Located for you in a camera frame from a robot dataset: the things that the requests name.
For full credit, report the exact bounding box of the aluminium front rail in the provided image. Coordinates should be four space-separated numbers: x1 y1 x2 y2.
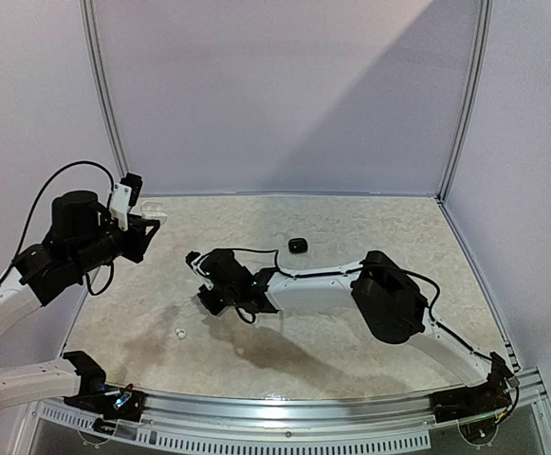
27 367 551 451

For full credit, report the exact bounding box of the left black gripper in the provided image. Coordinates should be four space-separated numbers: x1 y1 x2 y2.
71 212 159 276

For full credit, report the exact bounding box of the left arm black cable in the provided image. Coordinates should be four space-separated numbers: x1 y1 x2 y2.
0 160 118 309

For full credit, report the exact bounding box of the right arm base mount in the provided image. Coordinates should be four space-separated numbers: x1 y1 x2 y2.
429 352 520 426

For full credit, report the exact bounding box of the white earbud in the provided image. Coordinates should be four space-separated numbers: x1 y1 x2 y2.
175 328 187 340

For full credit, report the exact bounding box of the white earbud charging case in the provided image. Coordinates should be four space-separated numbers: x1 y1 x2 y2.
140 201 168 223

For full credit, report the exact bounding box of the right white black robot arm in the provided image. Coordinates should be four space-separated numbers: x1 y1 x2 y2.
186 248 518 413

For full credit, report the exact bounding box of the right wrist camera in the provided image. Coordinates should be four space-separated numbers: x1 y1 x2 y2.
185 251 213 290

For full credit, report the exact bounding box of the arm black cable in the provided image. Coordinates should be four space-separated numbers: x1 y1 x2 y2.
227 246 523 423
0 160 118 309

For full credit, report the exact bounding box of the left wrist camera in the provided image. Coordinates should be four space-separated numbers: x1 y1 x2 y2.
107 173 143 231

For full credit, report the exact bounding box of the left aluminium frame post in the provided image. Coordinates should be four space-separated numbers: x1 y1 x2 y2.
80 0 130 177

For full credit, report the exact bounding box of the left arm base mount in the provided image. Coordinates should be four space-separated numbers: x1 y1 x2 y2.
63 351 148 422

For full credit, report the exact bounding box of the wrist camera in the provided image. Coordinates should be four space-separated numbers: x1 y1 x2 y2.
107 173 143 231
185 251 213 290

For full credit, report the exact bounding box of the aluminium frame post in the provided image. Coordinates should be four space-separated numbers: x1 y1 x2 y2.
436 0 492 205
80 0 130 177

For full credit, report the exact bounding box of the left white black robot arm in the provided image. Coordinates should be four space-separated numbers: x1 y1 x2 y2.
0 185 160 422

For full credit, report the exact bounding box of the right aluminium frame post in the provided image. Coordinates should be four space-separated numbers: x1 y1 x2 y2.
436 0 492 205

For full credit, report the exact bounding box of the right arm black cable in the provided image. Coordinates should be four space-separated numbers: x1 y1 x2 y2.
227 246 523 423

